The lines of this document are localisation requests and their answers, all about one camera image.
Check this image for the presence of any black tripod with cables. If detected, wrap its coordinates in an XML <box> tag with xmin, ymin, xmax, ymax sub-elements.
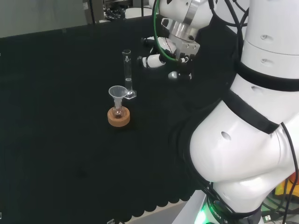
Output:
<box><xmin>104</xmin><ymin>0</ymin><xmax>127</xmax><ymax>23</ymax></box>

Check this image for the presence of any green cable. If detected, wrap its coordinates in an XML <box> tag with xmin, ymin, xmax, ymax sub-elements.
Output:
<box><xmin>152</xmin><ymin>0</ymin><xmax>185</xmax><ymax>63</ymax></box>

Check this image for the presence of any yellow stop button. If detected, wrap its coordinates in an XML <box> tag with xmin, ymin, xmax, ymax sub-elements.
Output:
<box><xmin>274</xmin><ymin>172</ymin><xmax>299</xmax><ymax>197</ymax></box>

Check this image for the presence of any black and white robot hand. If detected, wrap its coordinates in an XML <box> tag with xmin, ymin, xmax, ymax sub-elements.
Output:
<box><xmin>137</xmin><ymin>36</ymin><xmax>201</xmax><ymax>81</ymax></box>

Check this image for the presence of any clear graduated cylinder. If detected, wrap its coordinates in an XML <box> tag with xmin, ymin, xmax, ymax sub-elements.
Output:
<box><xmin>121</xmin><ymin>49</ymin><xmax>137</xmax><ymax>100</ymax></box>

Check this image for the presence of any cork ring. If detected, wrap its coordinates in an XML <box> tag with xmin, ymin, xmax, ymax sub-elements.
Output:
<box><xmin>107</xmin><ymin>106</ymin><xmax>131</xmax><ymax>128</ymax></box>

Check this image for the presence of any clear plastic funnel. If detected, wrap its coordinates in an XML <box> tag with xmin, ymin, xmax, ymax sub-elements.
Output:
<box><xmin>108</xmin><ymin>85</ymin><xmax>128</xmax><ymax>108</ymax></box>

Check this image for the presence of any long black arm cable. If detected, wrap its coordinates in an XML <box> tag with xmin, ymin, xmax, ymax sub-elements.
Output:
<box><xmin>280</xmin><ymin>121</ymin><xmax>299</xmax><ymax>224</ymax></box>

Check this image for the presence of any small round-bottom glass flask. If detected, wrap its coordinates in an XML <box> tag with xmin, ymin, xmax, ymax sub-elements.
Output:
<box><xmin>111</xmin><ymin>104</ymin><xmax>124</xmax><ymax>119</ymax></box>

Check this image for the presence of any black cloth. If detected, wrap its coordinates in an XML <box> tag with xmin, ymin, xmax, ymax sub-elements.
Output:
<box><xmin>0</xmin><ymin>11</ymin><xmax>246</xmax><ymax>220</ymax></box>

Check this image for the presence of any grey partition panel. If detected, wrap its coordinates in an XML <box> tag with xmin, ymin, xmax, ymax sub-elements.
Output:
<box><xmin>0</xmin><ymin>0</ymin><xmax>94</xmax><ymax>38</ymax></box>

